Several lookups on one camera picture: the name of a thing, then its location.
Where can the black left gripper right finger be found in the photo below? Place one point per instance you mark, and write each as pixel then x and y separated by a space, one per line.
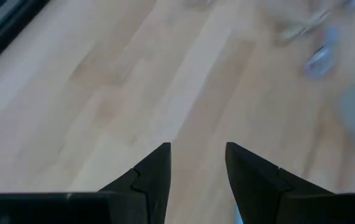
pixel 251 180

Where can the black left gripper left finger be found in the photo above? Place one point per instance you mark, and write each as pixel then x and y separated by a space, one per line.
pixel 155 174

